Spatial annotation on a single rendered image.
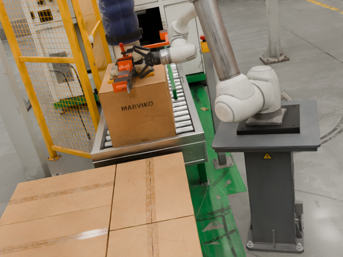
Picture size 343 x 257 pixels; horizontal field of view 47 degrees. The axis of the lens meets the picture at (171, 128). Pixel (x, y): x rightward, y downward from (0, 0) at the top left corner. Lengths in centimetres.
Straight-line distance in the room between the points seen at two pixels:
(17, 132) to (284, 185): 206
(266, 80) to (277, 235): 92
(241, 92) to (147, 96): 72
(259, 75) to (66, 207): 118
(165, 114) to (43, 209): 87
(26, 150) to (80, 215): 139
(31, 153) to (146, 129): 121
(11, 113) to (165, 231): 180
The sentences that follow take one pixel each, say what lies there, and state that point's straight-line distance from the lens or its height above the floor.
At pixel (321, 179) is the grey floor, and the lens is 296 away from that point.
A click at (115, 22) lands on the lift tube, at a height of 129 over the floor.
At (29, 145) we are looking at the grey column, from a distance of 329.
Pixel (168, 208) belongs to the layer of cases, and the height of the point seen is 54.
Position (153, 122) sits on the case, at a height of 71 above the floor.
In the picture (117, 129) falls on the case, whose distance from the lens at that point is 242.
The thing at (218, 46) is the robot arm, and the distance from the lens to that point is 180.
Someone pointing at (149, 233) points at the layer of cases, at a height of 54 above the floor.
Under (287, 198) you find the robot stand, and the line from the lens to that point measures 220.
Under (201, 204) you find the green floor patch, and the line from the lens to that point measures 279.
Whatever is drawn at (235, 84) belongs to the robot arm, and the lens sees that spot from 179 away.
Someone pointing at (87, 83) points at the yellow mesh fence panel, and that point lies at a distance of 306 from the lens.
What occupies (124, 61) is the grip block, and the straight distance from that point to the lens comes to 227.
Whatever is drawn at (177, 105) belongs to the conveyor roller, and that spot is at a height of 53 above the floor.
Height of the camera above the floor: 169
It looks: 26 degrees down
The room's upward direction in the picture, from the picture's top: 11 degrees counter-clockwise
